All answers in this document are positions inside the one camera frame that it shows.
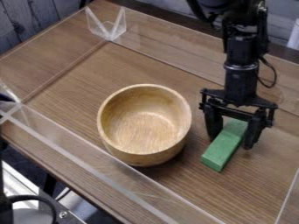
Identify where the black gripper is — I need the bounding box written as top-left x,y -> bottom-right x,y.
200,63 -> 277,150

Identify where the green rectangular block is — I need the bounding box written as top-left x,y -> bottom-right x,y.
200,119 -> 248,172

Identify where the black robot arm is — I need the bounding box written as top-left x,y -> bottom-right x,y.
186,0 -> 277,149

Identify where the brown wooden bowl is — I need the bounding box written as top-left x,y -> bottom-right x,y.
97,84 -> 192,167

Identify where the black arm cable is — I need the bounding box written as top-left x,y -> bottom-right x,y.
256,55 -> 277,89

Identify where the clear acrylic front wall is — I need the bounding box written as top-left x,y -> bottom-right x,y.
0,83 -> 225,224

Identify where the clear acrylic corner bracket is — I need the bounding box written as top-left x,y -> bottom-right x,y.
84,7 -> 126,41

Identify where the grey metal base plate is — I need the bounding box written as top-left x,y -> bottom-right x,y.
0,158 -> 89,224

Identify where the black cable loop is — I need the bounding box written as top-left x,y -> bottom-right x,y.
6,194 -> 57,224

